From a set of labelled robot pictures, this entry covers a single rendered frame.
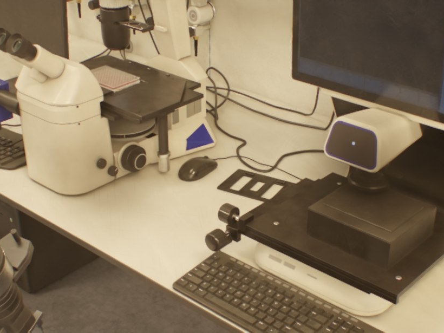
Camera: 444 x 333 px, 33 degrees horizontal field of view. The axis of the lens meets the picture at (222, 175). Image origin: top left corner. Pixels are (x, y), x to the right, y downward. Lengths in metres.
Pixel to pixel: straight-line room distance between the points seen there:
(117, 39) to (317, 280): 0.75
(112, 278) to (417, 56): 1.70
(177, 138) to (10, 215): 0.89
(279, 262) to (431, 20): 0.52
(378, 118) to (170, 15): 0.71
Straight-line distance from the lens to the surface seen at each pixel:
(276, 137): 2.02
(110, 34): 1.80
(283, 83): 2.23
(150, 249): 1.56
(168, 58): 1.98
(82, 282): 2.78
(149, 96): 1.75
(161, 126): 1.77
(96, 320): 2.59
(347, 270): 1.33
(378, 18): 1.37
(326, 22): 1.44
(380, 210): 1.39
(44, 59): 1.65
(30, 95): 1.73
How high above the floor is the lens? 1.61
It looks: 28 degrees down
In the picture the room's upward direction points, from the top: straight up
